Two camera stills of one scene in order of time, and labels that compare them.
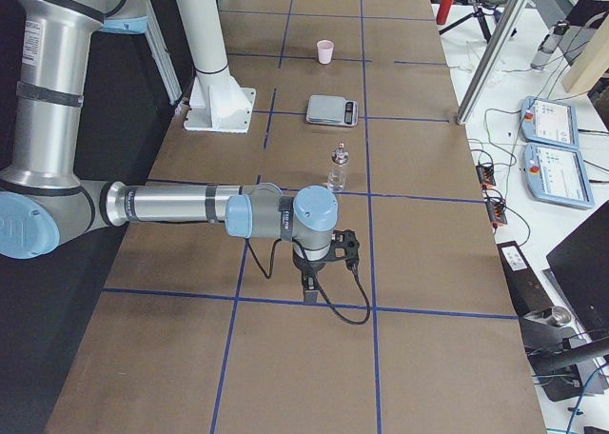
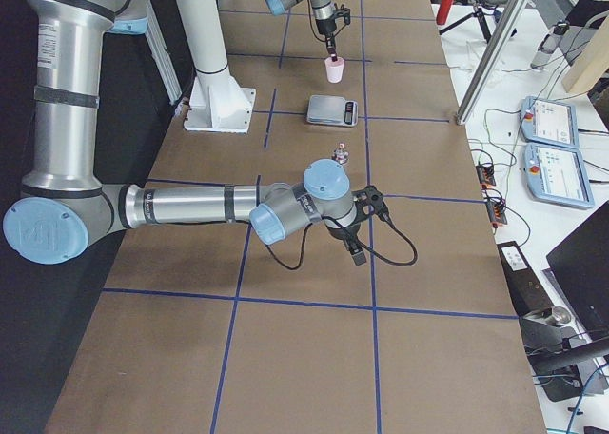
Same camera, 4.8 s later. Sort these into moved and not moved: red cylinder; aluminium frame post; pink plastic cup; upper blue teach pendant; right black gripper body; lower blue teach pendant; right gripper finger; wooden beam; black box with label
Moved: pink plastic cup; right gripper finger; right black gripper body
Not moved: lower blue teach pendant; black box with label; upper blue teach pendant; red cylinder; wooden beam; aluminium frame post
